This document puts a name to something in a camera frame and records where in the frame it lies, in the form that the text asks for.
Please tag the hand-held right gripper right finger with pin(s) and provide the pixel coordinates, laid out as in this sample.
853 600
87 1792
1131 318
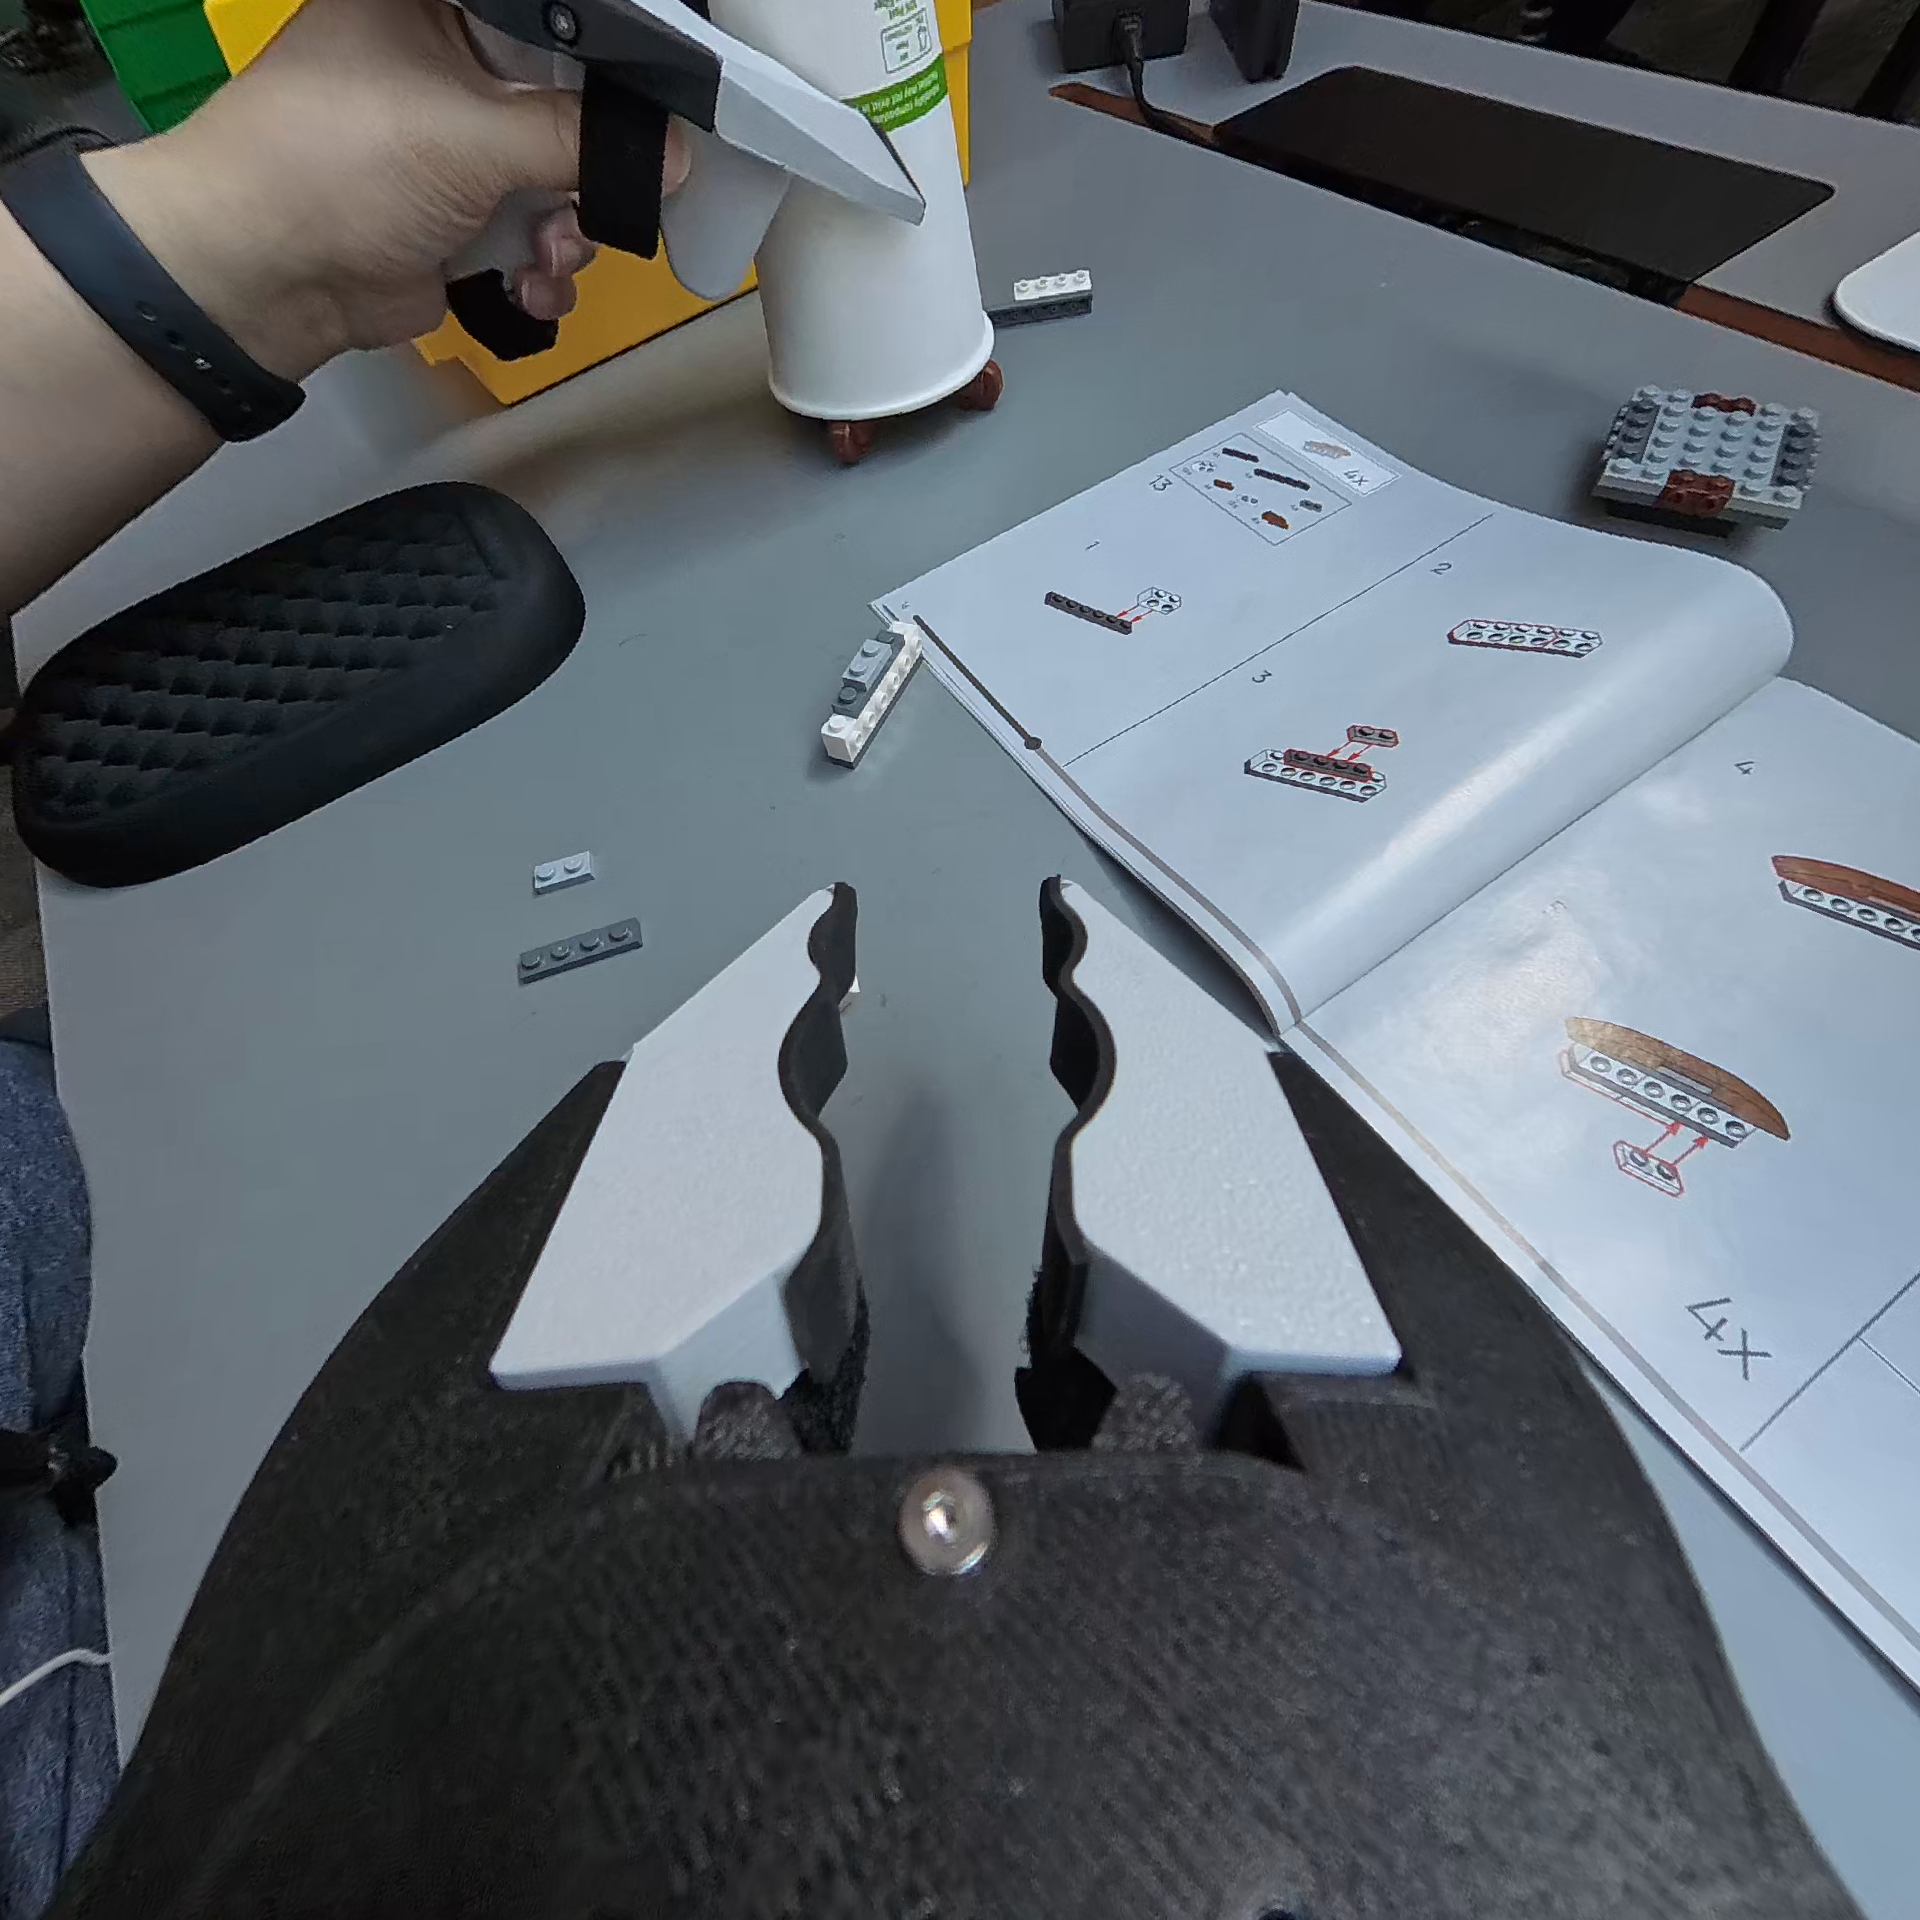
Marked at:
1201 1201

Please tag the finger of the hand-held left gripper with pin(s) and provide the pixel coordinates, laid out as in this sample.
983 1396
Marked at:
796 128

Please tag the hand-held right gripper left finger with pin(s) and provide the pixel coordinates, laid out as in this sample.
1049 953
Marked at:
676 1201

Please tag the person's left forearm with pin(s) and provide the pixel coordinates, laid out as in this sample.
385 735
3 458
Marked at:
67 449

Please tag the dark grey four-stud lego plate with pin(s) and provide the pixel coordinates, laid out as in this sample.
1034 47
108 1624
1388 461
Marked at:
581 952

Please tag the white and black lego plate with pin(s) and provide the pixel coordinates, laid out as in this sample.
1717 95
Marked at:
1053 295

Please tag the brown round lego piece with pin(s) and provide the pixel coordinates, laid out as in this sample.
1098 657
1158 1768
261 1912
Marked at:
855 440
983 387

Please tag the light grey two-stud lego plate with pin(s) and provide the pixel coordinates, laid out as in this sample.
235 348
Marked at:
563 874

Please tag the lego instruction booklet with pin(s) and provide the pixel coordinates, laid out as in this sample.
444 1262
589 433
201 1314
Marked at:
1425 899

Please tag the white and grey lego assembly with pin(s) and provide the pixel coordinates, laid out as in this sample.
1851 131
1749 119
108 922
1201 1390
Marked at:
870 699

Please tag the grey and brown lego assembly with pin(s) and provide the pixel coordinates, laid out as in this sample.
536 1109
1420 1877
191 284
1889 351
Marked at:
1702 449

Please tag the person's left hand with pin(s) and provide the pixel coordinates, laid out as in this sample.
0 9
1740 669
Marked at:
358 166

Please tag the white paper cup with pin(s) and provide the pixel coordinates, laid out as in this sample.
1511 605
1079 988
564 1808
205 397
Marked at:
870 314

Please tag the yellow plastic box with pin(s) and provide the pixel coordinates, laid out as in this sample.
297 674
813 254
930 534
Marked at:
628 322

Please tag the black power adapter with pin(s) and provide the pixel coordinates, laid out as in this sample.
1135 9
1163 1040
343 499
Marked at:
1111 32

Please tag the black stand base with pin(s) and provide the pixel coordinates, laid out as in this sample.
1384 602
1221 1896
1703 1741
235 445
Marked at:
1253 38

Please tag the green plastic box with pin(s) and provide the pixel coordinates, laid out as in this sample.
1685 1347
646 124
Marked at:
149 60

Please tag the black wristband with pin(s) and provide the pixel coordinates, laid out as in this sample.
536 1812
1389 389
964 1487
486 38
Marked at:
149 301

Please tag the person's jeans leg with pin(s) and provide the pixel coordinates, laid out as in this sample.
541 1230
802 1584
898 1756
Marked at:
52 1352

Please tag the black padded wrist rest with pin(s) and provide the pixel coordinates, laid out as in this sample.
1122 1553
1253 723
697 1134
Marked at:
284 677

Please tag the black desk mat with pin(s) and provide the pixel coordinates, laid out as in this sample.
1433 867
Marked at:
1529 166

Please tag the white rounded device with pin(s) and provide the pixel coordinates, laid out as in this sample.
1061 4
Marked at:
1883 301

